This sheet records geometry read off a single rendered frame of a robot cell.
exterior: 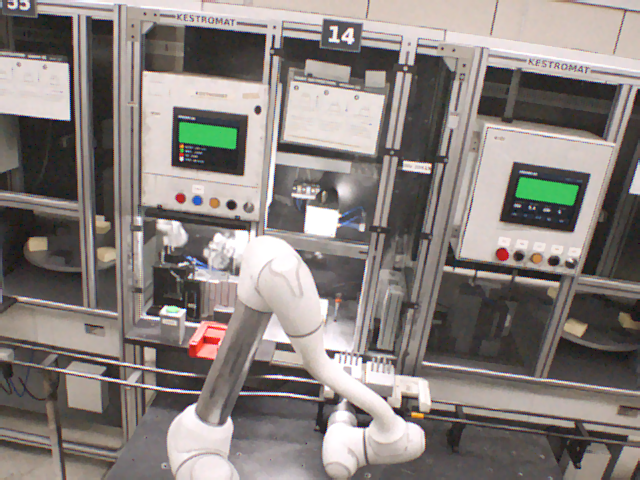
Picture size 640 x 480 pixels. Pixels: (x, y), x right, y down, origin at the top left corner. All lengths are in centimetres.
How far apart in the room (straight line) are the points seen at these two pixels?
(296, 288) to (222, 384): 42
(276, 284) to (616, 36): 490
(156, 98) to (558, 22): 431
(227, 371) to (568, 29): 474
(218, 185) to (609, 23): 450
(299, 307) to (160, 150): 88
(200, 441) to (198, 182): 84
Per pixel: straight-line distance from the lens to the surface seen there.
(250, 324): 142
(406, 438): 157
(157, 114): 188
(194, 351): 194
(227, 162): 181
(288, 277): 121
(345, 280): 239
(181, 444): 162
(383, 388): 190
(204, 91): 181
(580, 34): 564
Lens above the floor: 201
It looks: 22 degrees down
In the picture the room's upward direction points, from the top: 7 degrees clockwise
